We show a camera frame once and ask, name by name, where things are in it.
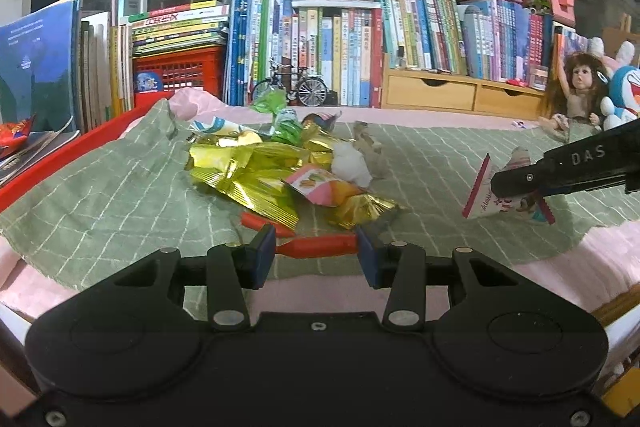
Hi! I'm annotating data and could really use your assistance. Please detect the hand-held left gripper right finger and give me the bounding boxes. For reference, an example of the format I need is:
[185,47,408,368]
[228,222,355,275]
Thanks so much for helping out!
[356,227,521,328]

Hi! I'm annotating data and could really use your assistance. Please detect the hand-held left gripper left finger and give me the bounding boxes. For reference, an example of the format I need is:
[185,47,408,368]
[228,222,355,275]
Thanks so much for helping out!
[112,223,277,333]

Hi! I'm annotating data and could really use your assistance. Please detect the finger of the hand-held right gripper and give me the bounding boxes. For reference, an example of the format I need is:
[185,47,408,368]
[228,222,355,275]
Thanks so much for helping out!
[490,159,557,208]

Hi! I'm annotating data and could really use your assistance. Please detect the pink white wrapper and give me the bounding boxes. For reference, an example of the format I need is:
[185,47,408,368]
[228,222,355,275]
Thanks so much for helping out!
[461,147,557,226]

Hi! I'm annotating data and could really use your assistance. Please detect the red twisted wrapper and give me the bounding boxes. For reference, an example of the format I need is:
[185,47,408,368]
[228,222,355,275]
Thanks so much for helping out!
[239,211,360,261]

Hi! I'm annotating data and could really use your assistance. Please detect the large gold wrapper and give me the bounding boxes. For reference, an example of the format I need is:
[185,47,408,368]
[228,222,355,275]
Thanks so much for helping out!
[190,164,301,228]

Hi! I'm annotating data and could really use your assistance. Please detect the pink snack packet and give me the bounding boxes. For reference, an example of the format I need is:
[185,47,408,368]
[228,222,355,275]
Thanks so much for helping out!
[282,164,366,208]

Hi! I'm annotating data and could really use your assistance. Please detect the white tissue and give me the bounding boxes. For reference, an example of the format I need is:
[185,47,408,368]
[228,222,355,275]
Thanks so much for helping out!
[330,141,373,185]

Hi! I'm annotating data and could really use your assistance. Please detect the green white wrapper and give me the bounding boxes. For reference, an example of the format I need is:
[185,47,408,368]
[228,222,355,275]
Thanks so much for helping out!
[271,108,307,146]

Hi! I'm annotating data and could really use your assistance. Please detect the small gold wrapper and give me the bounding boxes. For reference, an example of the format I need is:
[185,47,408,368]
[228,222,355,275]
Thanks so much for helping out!
[327,192,401,232]

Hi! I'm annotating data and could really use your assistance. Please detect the brown haired doll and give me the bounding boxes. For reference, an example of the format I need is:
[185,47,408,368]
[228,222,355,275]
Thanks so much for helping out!
[537,52,613,142]

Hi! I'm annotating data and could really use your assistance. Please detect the blue cat plush toy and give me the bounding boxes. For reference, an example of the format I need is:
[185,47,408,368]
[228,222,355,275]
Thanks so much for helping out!
[600,66,640,130]

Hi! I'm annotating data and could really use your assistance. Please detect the long gold wrapper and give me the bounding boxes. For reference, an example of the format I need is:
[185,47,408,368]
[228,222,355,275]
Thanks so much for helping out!
[187,139,333,172]

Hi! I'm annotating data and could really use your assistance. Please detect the white rabbit plush toy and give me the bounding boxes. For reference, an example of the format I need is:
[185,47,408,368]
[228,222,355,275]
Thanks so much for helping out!
[587,37,636,72]

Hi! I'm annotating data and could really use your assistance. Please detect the beige crumpled wrapper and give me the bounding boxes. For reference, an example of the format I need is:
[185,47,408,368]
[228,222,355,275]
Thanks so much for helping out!
[352,121,389,178]

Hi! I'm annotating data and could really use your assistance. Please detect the wooden drawer organiser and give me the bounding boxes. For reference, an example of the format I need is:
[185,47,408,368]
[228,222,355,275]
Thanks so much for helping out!
[381,54,548,118]

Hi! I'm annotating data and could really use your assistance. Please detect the gold red wrapper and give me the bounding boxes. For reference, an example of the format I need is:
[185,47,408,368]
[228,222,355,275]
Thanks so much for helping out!
[300,112,342,152]

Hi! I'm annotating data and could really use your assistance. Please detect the green checked cloth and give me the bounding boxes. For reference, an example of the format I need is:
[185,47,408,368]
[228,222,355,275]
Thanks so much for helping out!
[0,99,640,293]

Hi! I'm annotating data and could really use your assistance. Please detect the green candy wrapper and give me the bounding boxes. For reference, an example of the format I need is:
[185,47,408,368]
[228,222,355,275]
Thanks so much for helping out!
[250,89,289,116]

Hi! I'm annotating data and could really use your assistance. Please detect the row of upright books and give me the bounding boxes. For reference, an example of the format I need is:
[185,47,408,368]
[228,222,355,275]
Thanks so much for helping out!
[77,0,141,130]
[222,0,386,108]
[375,0,556,82]

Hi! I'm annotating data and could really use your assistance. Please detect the miniature black bicycle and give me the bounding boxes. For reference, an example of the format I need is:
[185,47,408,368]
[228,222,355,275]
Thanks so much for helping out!
[251,57,329,108]

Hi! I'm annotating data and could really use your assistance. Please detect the red plastic crate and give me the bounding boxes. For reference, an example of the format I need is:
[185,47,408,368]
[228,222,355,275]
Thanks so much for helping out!
[132,46,226,108]

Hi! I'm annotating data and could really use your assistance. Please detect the red plastic tray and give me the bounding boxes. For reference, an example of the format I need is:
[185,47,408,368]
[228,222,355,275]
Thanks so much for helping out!
[0,107,151,212]

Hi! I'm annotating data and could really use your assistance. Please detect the stack of flat books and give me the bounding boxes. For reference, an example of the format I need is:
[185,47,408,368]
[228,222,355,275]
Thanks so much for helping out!
[129,0,231,56]

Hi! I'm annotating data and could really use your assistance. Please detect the pile of magazines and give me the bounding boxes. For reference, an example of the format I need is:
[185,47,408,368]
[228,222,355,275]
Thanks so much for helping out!
[0,129,81,188]

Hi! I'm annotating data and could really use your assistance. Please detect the red shiny packet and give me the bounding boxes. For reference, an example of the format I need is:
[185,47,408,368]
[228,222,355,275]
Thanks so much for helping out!
[0,116,38,158]

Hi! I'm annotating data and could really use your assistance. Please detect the large blue book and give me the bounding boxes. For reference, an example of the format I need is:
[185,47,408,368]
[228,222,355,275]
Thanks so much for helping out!
[0,0,83,132]

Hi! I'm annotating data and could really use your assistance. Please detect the wooden bed frame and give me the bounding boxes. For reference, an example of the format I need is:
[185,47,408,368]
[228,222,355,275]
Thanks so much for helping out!
[592,284,640,328]

